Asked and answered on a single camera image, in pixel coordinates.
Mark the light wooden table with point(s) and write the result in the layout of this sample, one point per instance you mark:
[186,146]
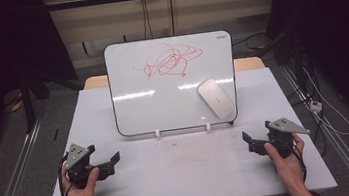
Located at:
[96,82]

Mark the white magnetic whiteboard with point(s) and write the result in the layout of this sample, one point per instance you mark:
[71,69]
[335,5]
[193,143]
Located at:
[137,112]

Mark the black whiteboard foot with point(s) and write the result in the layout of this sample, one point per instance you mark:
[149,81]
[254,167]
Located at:
[231,123]

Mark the person's right hand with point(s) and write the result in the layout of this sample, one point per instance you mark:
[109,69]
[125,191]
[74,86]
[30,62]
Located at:
[288,169]

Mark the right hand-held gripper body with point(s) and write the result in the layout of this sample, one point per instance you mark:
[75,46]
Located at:
[283,136]

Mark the white whiteboard eraser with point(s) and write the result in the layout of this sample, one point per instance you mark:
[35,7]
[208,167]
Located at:
[217,99]

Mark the white power strip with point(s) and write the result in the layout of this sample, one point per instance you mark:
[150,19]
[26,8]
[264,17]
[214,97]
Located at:
[315,106]

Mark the white whiteboard support clip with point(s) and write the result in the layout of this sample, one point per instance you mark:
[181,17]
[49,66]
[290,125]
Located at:
[157,133]
[208,127]

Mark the black metal stand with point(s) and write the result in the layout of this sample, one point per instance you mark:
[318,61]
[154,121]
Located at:
[28,106]

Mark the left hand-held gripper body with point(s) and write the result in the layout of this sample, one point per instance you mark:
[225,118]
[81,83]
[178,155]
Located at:
[76,157]

